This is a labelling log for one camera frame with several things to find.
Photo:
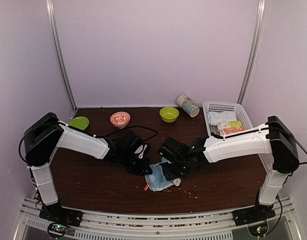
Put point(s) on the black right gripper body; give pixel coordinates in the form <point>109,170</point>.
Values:
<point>179,170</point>

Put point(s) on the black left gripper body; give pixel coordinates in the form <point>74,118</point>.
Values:
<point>132,165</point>

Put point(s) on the blue mickey dotted towel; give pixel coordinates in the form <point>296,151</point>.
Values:
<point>157,181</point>

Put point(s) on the white perforated plastic basket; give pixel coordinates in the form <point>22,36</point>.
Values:
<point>220,106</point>

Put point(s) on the orange bunny towel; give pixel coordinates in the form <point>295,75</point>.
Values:
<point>232,130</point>

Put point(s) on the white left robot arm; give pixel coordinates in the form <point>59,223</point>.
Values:
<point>40,142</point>

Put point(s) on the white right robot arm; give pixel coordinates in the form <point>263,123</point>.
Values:
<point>272,137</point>

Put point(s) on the red patterned ceramic bowl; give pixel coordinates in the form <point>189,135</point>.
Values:
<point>120,119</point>

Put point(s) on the green plastic bowl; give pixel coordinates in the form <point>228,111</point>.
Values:
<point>169,114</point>

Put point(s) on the light blue folded towel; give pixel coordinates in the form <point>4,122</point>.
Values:
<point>220,117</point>

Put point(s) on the rolled green yellow towel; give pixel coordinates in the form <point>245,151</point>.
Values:
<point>228,125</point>

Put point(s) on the tall illustrated ceramic cup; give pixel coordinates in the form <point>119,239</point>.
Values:
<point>187,105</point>

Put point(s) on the green plastic plate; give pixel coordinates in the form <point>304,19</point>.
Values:
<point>80,122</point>

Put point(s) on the right circuit board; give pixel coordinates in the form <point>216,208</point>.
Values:
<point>258,230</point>

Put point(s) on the circuit board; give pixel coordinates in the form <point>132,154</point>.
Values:
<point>56,230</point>
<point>258,230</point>

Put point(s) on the left circuit board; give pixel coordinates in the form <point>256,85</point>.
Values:
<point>56,230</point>

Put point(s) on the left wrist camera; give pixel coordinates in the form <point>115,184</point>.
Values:
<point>141,150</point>

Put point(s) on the front aluminium rail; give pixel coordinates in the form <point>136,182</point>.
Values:
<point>210,225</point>

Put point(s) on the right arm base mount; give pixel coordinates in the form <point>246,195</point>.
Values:
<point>253,214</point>

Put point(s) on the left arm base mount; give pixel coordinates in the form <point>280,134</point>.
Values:
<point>58,214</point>

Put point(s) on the right aluminium frame post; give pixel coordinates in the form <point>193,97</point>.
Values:
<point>254,49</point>

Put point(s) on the aluminium frame post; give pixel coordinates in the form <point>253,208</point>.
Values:
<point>59,55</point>
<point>254,49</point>

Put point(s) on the left aluminium frame post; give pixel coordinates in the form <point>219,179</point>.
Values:
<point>59,55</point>

